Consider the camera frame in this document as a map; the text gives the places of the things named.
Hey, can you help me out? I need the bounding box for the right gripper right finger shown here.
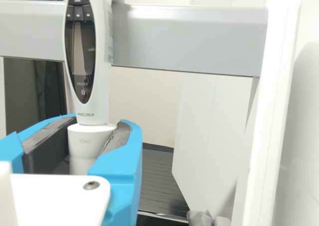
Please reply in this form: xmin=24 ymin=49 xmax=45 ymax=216
xmin=87 ymin=119 xmax=144 ymax=226

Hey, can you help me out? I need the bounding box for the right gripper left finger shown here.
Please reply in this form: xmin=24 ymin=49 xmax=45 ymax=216
xmin=0 ymin=113 xmax=77 ymax=175

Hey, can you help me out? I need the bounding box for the black platform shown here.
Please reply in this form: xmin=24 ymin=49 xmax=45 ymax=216
xmin=138 ymin=142 xmax=191 ymax=223

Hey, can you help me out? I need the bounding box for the white incubator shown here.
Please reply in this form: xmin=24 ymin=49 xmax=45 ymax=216
xmin=171 ymin=40 xmax=319 ymax=226

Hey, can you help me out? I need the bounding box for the pipette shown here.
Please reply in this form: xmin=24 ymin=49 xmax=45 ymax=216
xmin=63 ymin=0 xmax=125 ymax=175

